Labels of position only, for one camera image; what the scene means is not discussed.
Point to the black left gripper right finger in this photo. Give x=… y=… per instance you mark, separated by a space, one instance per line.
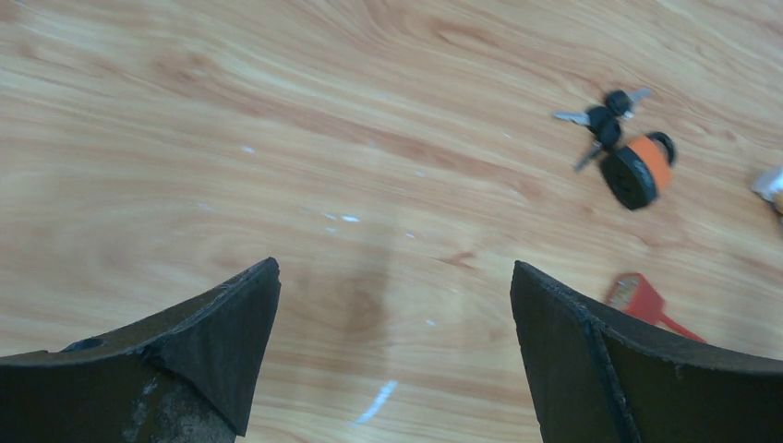
x=598 y=375

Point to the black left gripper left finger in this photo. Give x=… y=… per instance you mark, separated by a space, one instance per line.
x=185 y=374

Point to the red cable lock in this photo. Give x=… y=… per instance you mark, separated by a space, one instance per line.
x=632 y=294

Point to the orange black padlock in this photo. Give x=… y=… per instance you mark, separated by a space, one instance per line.
x=638 y=172

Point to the black padlock keys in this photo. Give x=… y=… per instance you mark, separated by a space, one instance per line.
x=603 y=120

